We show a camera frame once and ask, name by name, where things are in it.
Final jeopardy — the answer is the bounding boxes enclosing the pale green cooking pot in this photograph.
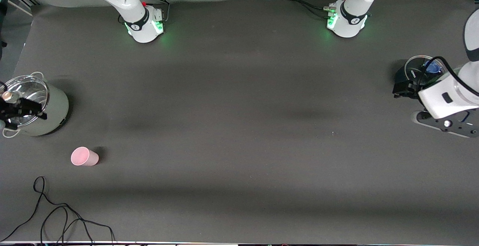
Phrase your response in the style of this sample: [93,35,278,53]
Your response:
[0,71,70,139]

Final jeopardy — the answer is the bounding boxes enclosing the thin black loose cable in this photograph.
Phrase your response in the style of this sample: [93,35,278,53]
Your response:
[0,176,115,243]

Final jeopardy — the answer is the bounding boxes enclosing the dark blue saucepan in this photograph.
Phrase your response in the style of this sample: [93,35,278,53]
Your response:
[395,55,448,98]

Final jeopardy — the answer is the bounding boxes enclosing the glass pot lid metal knob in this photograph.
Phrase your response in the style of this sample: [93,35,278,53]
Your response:
[3,75,50,128]

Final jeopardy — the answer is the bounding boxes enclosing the glass lid blue knob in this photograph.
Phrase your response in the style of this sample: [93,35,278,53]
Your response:
[405,55,448,85]

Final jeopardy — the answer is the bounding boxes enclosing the pink plastic cup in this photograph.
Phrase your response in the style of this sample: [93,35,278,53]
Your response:
[71,147,100,167]

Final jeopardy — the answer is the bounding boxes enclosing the black base cable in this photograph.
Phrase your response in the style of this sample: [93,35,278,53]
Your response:
[139,0,171,24]
[283,0,333,18]

